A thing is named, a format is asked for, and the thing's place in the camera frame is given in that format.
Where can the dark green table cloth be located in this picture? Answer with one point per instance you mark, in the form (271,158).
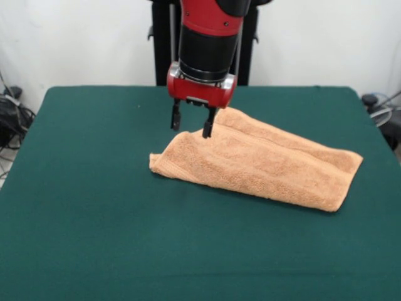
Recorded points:
(94,219)

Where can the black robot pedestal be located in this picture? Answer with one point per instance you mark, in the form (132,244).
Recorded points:
(161,47)

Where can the orange terry towel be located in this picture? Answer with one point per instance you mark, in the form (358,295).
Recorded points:
(257,160)

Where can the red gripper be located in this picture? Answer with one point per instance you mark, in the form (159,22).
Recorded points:
(200,91)

